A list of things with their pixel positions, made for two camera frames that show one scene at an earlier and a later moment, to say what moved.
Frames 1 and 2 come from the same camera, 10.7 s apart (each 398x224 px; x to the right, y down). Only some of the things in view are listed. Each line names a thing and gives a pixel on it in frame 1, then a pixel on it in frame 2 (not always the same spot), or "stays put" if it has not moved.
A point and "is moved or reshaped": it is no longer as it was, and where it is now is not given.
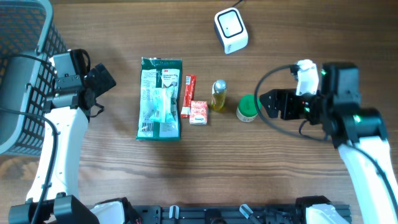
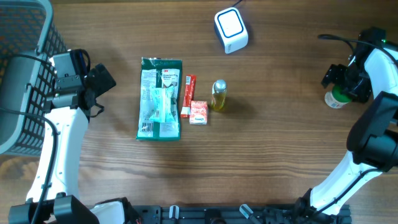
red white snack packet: (189, 95) stays put
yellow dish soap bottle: (219, 91) stays put
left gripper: (102, 78) stays put
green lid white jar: (246, 111) is moved or reshaped
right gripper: (287, 95) → (333, 74)
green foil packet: (159, 101) stays put
